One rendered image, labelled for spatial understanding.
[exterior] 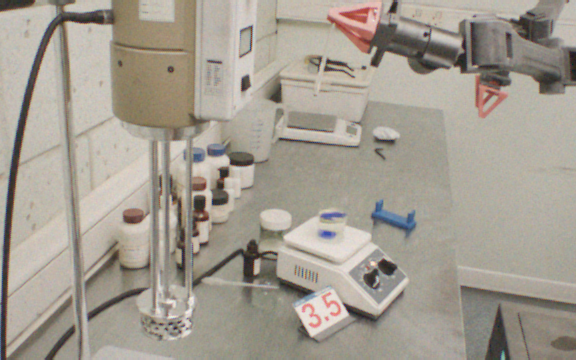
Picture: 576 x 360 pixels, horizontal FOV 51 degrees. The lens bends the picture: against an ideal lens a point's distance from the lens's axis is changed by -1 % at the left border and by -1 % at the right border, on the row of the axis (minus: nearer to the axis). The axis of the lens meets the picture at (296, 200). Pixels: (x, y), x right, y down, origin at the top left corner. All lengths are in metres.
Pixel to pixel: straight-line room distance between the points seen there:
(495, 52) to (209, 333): 0.61
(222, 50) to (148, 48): 0.07
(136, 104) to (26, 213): 0.46
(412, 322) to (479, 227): 1.62
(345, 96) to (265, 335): 1.26
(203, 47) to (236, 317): 0.54
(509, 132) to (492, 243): 0.48
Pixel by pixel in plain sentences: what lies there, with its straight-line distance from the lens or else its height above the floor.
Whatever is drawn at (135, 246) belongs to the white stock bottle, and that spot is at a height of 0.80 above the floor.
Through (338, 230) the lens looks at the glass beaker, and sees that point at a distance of 1.03.
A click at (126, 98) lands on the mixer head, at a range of 0.58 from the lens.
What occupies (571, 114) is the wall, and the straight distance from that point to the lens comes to 2.52.
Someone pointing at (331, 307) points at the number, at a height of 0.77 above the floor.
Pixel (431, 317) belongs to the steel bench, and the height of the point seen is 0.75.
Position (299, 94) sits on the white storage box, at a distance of 2.10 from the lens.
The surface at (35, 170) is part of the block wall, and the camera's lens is 1.00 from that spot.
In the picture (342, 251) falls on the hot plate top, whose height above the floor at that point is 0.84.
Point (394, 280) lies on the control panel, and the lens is 1.07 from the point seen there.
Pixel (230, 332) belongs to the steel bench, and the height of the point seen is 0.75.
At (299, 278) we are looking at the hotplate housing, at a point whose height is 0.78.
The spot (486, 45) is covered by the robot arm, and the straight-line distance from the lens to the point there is 0.98.
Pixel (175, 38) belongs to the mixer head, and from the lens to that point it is 0.56.
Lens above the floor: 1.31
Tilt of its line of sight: 23 degrees down
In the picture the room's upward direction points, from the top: 5 degrees clockwise
